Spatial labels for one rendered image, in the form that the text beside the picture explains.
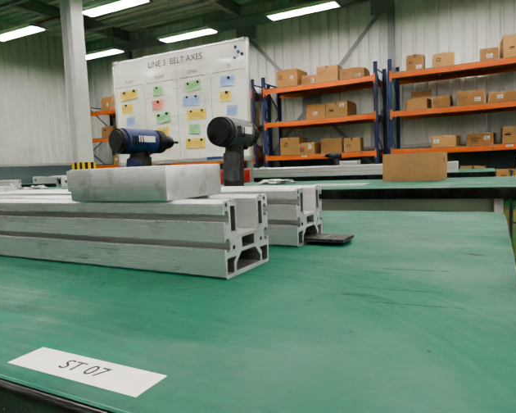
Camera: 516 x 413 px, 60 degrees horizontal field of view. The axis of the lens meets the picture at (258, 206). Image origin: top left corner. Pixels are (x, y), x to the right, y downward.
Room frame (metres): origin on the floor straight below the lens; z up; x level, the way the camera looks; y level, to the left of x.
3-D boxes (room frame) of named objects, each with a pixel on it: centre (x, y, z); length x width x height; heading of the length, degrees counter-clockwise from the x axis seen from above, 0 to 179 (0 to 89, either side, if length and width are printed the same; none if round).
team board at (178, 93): (4.12, 0.67, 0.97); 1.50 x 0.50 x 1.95; 62
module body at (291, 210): (0.87, 0.27, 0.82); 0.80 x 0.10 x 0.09; 61
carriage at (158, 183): (0.58, 0.14, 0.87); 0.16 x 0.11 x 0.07; 61
